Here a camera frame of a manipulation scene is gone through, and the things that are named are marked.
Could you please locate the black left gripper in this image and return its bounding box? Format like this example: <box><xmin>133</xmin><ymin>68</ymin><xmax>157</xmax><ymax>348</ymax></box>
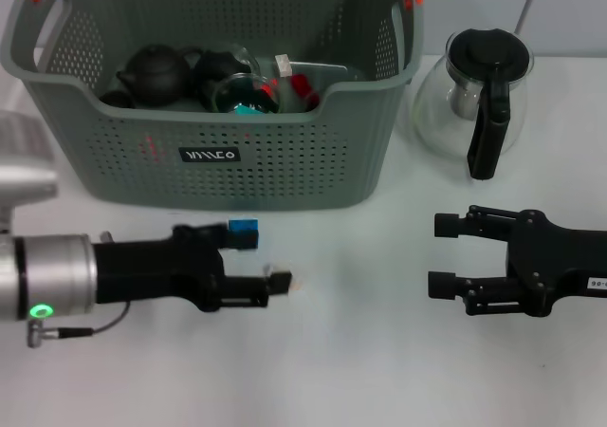
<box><xmin>92</xmin><ymin>223</ymin><xmax>292</xmax><ymax>314</ymax></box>

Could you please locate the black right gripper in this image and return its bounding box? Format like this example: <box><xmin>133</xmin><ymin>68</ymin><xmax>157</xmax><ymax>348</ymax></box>
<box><xmin>427</xmin><ymin>204</ymin><xmax>607</xmax><ymax>319</ymax></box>

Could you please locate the blue square toy brick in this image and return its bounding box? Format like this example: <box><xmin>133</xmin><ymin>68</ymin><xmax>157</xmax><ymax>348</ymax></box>
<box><xmin>228</xmin><ymin>217</ymin><xmax>261</xmax><ymax>251</ymax></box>

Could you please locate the clear whitish toy brick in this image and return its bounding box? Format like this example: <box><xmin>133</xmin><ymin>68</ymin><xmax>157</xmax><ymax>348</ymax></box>
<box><xmin>263</xmin><ymin>261</ymin><xmax>305</xmax><ymax>292</ymax></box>

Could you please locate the dark red toy brick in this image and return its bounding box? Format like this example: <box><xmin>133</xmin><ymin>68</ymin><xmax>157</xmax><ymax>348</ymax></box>
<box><xmin>288</xmin><ymin>73</ymin><xmax>322</xmax><ymax>110</ymax></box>

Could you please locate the grey perforated plastic storage bin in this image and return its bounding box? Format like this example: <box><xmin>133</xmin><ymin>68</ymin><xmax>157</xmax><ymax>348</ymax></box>
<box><xmin>0</xmin><ymin>0</ymin><xmax>426</xmax><ymax>213</ymax></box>

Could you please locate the glass coffee pot black lid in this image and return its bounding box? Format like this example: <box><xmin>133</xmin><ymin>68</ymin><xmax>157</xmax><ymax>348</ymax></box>
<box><xmin>412</xmin><ymin>27</ymin><xmax>535</xmax><ymax>181</ymax></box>

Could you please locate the black clay teapot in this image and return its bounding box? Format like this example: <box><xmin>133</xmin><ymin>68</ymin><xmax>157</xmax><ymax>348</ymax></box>
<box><xmin>116</xmin><ymin>44</ymin><xmax>203</xmax><ymax>109</ymax></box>

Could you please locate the left wrist camera housing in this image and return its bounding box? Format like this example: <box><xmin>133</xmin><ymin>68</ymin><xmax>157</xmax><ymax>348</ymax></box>
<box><xmin>0</xmin><ymin>110</ymin><xmax>59</xmax><ymax>206</ymax></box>

